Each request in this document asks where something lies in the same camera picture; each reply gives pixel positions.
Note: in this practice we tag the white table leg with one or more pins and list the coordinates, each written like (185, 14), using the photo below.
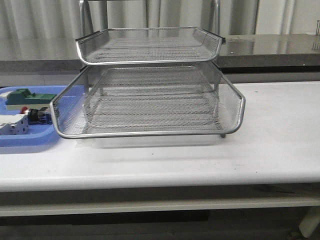
(310, 221)

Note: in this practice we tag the silver rack frame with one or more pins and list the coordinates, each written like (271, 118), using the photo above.
(214, 27)

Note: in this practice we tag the dark background counter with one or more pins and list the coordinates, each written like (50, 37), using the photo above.
(266, 53)

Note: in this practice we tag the blue plastic tray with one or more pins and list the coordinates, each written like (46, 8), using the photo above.
(38, 134)

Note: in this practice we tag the green and beige electrical module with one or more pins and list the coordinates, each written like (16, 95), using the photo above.
(23, 97)

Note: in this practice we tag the red emergency stop button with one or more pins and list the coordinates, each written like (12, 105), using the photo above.
(37, 116)

